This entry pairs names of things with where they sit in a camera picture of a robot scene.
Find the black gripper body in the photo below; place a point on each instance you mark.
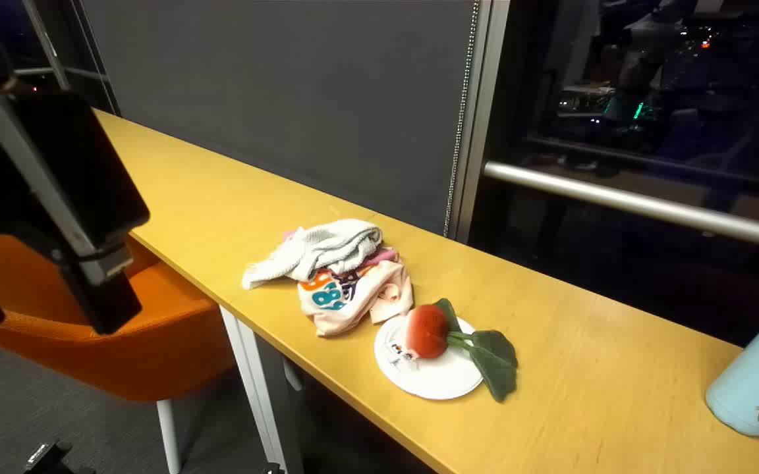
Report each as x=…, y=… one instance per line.
x=65, y=175

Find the white towel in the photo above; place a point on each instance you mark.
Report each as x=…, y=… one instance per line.
x=318, y=248

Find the peach shirt with colourful print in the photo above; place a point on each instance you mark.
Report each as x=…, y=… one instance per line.
x=354, y=294

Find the large orange chair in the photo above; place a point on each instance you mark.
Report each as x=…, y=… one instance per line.
x=151, y=333

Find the black object on floor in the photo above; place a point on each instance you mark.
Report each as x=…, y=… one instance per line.
x=47, y=459

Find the white table leg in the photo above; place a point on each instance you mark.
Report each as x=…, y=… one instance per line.
x=252, y=387

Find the red plush vegetable green leaves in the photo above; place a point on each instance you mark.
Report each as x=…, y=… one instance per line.
x=429, y=333

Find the white round plate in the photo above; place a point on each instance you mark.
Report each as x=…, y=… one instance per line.
x=429, y=372

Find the silver metal handrail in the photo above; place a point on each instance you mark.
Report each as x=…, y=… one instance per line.
x=645, y=204

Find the grey window frame post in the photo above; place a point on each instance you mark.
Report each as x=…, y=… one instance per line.
x=475, y=115

